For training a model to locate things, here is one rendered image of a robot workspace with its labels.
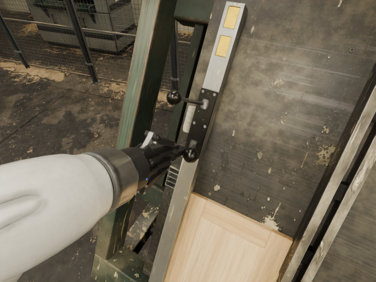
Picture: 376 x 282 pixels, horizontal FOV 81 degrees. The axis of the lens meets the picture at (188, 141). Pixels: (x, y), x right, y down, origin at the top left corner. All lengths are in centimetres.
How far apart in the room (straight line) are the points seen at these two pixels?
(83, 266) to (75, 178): 182
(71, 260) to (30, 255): 187
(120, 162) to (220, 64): 41
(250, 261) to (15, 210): 65
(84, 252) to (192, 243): 141
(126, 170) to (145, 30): 50
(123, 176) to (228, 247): 51
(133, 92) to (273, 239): 60
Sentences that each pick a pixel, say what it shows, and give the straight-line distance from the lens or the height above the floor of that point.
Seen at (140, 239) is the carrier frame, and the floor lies 79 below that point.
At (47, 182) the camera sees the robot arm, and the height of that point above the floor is 167.
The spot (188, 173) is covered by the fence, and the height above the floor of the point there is 130.
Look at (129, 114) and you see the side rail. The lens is 74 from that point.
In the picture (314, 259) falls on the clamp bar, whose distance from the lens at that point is 67.
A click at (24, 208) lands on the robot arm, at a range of 23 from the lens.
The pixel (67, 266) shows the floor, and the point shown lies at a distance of 211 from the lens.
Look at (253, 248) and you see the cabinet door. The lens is 74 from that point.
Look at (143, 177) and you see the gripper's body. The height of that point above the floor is 156.
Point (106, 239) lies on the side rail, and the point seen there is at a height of 99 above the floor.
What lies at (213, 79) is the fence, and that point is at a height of 154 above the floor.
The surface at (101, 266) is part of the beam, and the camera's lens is 106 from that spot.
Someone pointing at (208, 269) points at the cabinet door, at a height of 104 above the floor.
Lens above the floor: 184
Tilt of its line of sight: 45 degrees down
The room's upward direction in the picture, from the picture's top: straight up
